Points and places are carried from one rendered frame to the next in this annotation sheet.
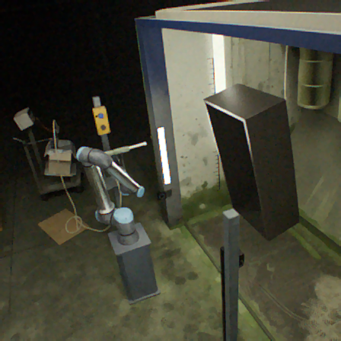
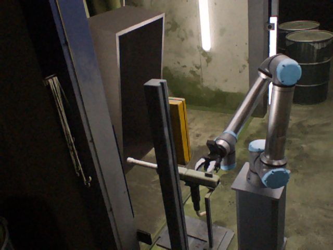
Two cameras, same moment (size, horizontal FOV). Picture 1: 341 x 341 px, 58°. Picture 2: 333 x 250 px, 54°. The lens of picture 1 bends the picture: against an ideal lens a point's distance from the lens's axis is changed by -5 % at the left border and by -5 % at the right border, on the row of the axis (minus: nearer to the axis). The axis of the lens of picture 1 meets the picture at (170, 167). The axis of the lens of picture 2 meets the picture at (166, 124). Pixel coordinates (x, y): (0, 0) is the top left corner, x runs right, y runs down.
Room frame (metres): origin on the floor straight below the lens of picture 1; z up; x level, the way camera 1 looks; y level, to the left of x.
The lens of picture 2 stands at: (3.60, 1.46, 2.00)
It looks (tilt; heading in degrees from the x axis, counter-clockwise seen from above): 27 degrees down; 233
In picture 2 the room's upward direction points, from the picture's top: 8 degrees counter-clockwise
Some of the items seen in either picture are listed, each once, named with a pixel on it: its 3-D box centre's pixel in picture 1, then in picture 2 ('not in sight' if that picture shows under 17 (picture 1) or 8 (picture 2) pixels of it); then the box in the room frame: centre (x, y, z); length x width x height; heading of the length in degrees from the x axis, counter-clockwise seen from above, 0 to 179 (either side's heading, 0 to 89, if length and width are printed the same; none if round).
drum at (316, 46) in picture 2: not in sight; (306, 68); (-0.46, -0.66, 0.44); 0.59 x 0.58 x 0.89; 33
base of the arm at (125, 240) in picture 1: (127, 233); (260, 172); (2.12, 0.43, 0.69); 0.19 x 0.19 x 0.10
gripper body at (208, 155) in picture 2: not in sight; (214, 159); (2.60, 0.48, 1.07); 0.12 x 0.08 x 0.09; 19
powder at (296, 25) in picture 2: not in sight; (298, 26); (-0.95, -1.09, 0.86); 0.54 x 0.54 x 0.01
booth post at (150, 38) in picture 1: (162, 135); (93, 154); (3.04, 0.04, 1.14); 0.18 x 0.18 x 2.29; 19
